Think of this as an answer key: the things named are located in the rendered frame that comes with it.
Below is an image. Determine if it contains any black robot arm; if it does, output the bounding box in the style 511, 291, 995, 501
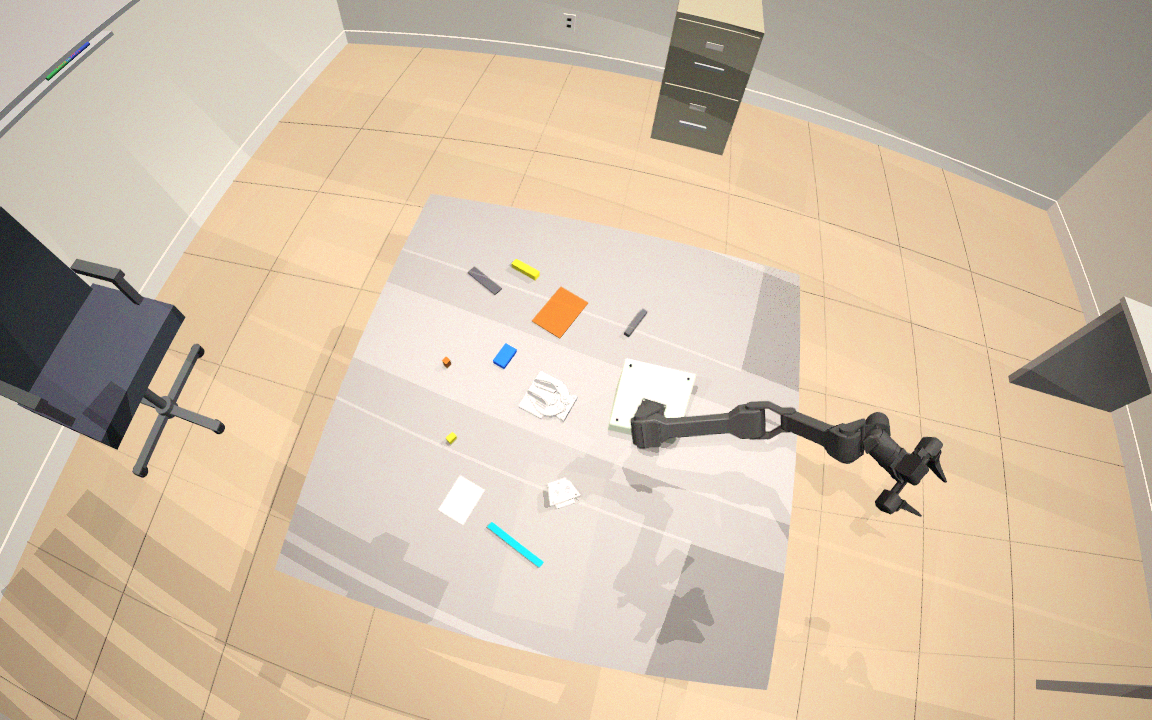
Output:
629, 397, 931, 486

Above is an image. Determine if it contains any blue rectangular block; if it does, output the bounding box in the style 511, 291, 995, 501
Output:
493, 343, 517, 369

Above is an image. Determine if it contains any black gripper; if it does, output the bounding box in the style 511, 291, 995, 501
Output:
876, 435, 947, 517

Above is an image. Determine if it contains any orange flat plate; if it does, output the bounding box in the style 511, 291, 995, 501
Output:
532, 287, 588, 339

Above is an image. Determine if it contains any yellow rectangular block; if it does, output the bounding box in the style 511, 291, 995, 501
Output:
511, 259, 539, 280

